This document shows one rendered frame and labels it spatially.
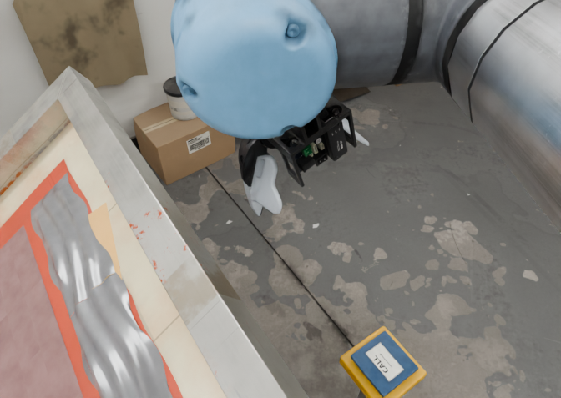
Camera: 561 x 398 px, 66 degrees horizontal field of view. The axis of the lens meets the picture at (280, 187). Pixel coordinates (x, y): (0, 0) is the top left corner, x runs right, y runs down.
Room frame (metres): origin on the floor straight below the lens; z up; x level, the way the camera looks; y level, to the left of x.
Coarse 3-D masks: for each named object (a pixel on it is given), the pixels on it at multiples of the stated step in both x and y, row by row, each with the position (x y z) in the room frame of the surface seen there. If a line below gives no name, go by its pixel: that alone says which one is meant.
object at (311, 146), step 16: (336, 112) 0.33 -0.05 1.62; (304, 128) 0.29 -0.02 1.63; (320, 128) 0.30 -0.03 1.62; (336, 128) 0.32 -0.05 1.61; (352, 128) 0.33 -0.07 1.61; (272, 144) 0.34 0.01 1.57; (288, 144) 0.31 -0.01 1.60; (304, 144) 0.29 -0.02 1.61; (320, 144) 0.32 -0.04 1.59; (336, 144) 0.32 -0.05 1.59; (352, 144) 0.33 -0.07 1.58; (304, 160) 0.31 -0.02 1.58; (320, 160) 0.31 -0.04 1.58
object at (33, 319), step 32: (64, 160) 0.42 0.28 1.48; (32, 192) 0.39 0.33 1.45; (0, 256) 0.32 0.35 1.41; (32, 256) 0.30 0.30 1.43; (0, 288) 0.28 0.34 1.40; (32, 288) 0.26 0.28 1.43; (0, 320) 0.24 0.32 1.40; (32, 320) 0.23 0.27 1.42; (64, 320) 0.22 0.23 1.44; (0, 352) 0.20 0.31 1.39; (32, 352) 0.19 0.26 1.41; (0, 384) 0.17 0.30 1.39
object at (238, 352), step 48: (48, 96) 0.49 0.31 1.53; (96, 96) 0.48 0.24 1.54; (0, 144) 0.45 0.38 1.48; (48, 144) 0.46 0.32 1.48; (96, 144) 0.37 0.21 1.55; (0, 192) 0.41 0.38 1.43; (144, 192) 0.29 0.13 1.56; (144, 240) 0.24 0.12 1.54; (192, 240) 0.24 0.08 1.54; (192, 288) 0.19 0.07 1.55; (192, 336) 0.15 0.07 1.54; (240, 336) 0.14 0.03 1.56; (240, 384) 0.11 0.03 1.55; (288, 384) 0.11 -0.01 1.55
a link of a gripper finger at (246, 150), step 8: (240, 144) 0.34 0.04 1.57; (248, 144) 0.34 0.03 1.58; (256, 144) 0.34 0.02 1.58; (264, 144) 0.35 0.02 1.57; (240, 152) 0.34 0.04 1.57; (248, 152) 0.33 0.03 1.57; (256, 152) 0.34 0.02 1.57; (264, 152) 0.34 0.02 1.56; (240, 160) 0.34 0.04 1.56; (248, 160) 0.33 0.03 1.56; (240, 168) 0.34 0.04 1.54; (248, 168) 0.34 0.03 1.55; (248, 176) 0.33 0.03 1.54; (248, 184) 0.33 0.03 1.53
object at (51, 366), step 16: (64, 336) 0.20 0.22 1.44; (48, 352) 0.19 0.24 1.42; (64, 352) 0.19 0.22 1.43; (80, 352) 0.18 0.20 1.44; (32, 368) 0.18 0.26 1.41; (48, 368) 0.17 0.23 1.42; (64, 368) 0.17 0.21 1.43; (80, 368) 0.17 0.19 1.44; (16, 384) 0.17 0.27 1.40; (32, 384) 0.16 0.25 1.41; (48, 384) 0.16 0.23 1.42; (64, 384) 0.16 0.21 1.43; (80, 384) 0.15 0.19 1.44; (176, 384) 0.14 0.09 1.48
